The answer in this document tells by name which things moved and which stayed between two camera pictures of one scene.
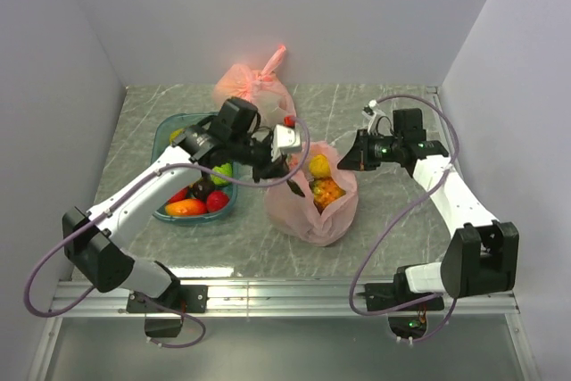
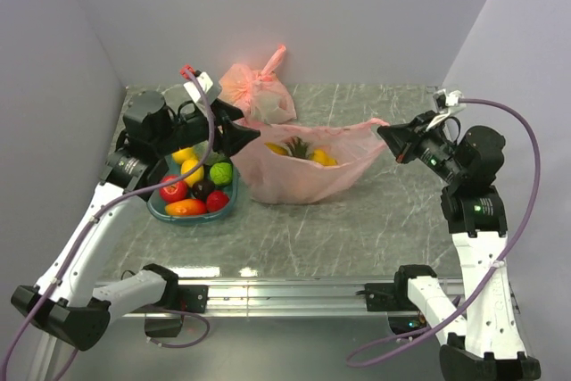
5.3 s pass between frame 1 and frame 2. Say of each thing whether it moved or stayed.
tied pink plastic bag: stayed
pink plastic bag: moved
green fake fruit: stayed
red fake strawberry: stayed
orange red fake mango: stayed
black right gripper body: moved
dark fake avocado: stayed
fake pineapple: moved
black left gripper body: moved
